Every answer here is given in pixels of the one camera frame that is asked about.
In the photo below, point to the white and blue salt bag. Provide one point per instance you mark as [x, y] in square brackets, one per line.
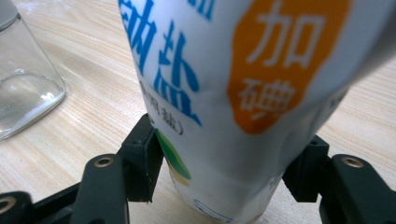
[218, 77]

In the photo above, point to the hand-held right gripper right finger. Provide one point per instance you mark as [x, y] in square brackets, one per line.
[342, 186]

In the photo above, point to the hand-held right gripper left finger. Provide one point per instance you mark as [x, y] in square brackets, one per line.
[140, 161]

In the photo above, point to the clear jar with white lid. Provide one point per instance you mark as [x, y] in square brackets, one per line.
[25, 77]

